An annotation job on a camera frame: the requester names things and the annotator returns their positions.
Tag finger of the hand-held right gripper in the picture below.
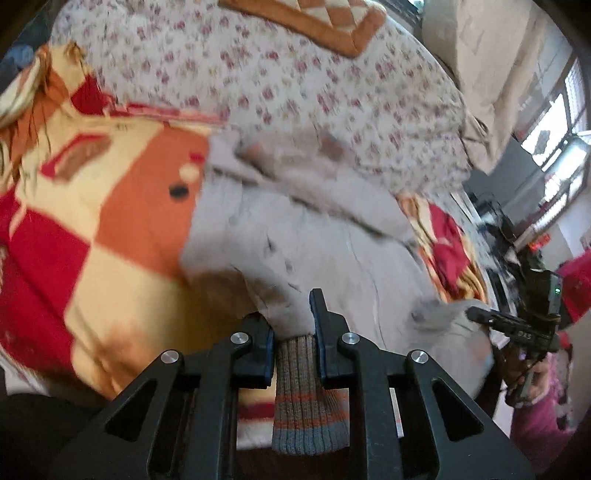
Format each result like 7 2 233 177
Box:
465 305 513 334

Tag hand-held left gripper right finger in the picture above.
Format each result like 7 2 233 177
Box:
308 288 539 480

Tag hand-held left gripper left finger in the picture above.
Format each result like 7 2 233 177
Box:
48 313 278 480

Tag grey jacket with striped cuffs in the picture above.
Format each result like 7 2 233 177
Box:
180 129 495 457

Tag person's right hand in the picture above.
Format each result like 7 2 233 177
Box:
501 346 555 407

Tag dark cluttered furniture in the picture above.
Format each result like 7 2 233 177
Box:
462 187 525 315

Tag person's pink patterned pants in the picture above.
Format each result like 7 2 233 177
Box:
510 342 588 444

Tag window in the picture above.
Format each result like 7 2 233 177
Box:
522 51 591 241

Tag red orange yellow checked blanket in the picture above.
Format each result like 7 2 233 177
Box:
0 44 490 453

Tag beige curtain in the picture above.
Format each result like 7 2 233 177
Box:
422 0 578 176

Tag floral bedsheet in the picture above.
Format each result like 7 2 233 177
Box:
48 0 476 204

